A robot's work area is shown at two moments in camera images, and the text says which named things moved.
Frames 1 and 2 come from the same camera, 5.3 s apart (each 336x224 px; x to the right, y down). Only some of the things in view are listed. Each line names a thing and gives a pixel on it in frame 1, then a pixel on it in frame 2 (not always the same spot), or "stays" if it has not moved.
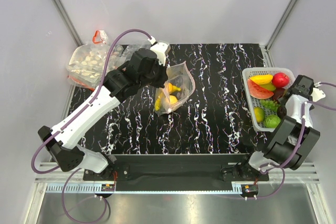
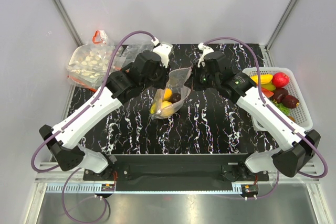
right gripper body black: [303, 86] → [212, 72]
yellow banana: [172, 99] → [153, 108]
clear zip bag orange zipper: [120, 54] stays
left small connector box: [107, 187] stays
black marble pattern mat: [216, 119] stays
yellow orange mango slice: [262, 79] stays
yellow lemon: [173, 99] → [167, 109]
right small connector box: [249, 189] stays
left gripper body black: [156, 78] stays
